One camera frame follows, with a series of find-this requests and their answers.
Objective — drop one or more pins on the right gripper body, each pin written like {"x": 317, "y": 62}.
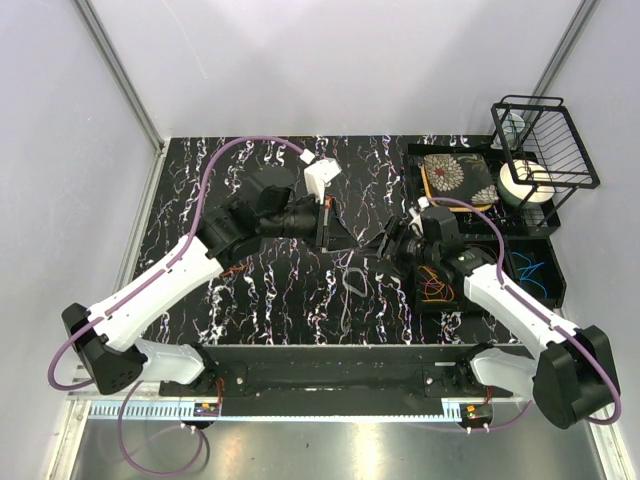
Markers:
{"x": 406, "y": 245}

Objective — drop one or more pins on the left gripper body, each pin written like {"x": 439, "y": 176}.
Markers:
{"x": 324, "y": 209}

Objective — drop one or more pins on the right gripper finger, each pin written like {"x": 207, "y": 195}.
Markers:
{"x": 379, "y": 246}
{"x": 386, "y": 267}

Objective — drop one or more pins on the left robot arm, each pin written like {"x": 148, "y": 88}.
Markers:
{"x": 106, "y": 335}

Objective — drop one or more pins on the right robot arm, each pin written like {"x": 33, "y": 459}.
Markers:
{"x": 569, "y": 372}

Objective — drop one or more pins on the black bin left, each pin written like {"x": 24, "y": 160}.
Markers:
{"x": 432, "y": 293}

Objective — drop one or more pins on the black bin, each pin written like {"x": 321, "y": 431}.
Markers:
{"x": 533, "y": 265}
{"x": 432, "y": 293}

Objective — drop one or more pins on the black marble pattern mat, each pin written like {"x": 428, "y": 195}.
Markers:
{"x": 285, "y": 293}

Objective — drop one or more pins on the floral black cushion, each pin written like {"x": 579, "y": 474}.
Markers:
{"x": 460, "y": 176}

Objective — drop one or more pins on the black tray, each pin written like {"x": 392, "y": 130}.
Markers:
{"x": 500, "y": 218}

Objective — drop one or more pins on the black bin right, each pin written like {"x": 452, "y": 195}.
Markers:
{"x": 533, "y": 265}

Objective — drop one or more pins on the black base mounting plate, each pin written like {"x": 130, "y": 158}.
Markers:
{"x": 430, "y": 370}

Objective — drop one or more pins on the white plate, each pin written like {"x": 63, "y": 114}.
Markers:
{"x": 532, "y": 191}

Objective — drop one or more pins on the white cup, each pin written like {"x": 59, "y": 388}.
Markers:
{"x": 512, "y": 126}

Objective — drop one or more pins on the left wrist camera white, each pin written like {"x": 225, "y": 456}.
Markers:
{"x": 318, "y": 174}

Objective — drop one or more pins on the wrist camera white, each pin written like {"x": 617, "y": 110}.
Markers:
{"x": 318, "y": 174}
{"x": 415, "y": 211}

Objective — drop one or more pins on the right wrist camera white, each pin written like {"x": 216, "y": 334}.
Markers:
{"x": 415, "y": 211}

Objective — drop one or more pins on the black wire dish rack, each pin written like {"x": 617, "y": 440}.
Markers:
{"x": 552, "y": 140}

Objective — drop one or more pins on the left aluminium frame post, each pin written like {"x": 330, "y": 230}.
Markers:
{"x": 104, "y": 45}

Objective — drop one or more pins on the aluminium frame post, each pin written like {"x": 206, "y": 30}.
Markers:
{"x": 569, "y": 39}
{"x": 104, "y": 45}

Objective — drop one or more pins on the right aluminium frame post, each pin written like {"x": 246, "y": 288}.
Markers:
{"x": 569, "y": 39}

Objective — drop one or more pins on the aluminium rail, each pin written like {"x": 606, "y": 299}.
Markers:
{"x": 171, "y": 401}

